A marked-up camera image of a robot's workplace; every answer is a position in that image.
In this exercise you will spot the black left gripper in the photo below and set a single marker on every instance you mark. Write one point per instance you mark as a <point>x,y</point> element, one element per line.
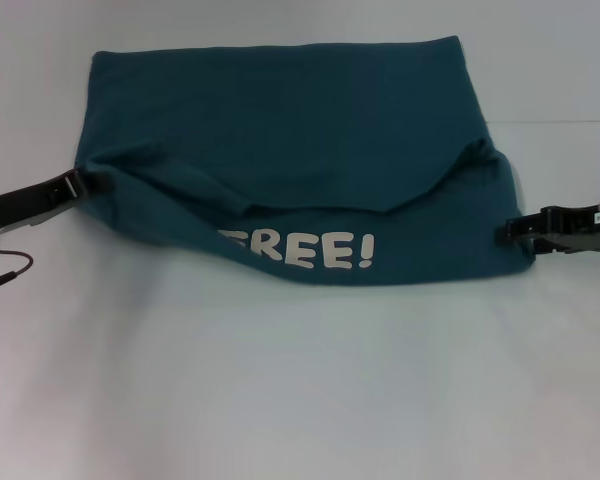
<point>35,197</point>

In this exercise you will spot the teal blue shirt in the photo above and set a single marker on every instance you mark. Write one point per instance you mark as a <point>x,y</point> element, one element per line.
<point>290,150</point>

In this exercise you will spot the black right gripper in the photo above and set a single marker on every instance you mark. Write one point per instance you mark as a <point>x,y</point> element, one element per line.
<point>582,227</point>

